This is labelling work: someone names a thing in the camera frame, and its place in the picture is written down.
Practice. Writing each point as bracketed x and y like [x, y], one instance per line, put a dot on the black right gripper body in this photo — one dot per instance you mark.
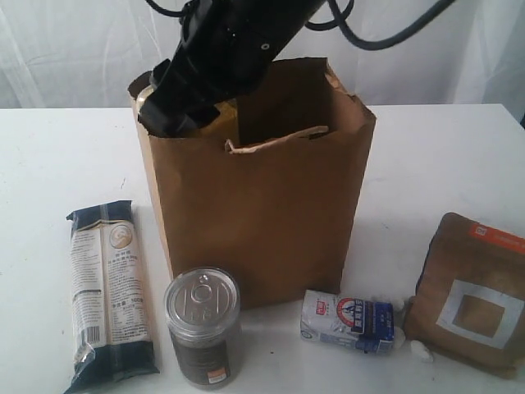
[226, 47]

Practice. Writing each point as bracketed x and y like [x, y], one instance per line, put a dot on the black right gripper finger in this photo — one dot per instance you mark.
[169, 124]

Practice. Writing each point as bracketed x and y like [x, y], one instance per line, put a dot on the brown paper bag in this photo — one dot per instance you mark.
[276, 208]

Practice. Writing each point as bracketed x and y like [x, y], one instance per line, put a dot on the yellow millet bottle white cap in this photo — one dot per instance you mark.
[225, 127]

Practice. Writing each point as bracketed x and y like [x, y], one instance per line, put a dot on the clear jar with metal lid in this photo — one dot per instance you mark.
[202, 309]

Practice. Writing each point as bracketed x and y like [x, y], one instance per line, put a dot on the dark blue noodle packet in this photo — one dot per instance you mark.
[110, 322]

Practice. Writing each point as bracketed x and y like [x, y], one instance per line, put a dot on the small white blue milk carton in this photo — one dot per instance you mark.
[349, 322]

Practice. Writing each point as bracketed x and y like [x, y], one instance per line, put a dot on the white garlic cloves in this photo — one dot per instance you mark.
[417, 348]

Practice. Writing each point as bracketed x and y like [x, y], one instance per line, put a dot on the brown kraft pouch with window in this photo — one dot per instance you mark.
[469, 298]

